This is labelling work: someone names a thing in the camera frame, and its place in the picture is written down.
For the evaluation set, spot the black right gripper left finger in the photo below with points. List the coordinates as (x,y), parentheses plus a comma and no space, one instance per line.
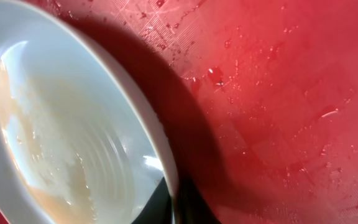
(158,209)

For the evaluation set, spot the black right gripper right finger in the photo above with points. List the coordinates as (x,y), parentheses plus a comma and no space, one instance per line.
(190,206)

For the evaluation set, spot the white plate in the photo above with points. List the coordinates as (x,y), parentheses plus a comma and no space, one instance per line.
(79,142)

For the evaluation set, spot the red plastic tray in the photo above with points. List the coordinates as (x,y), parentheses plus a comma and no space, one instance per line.
(259,99)

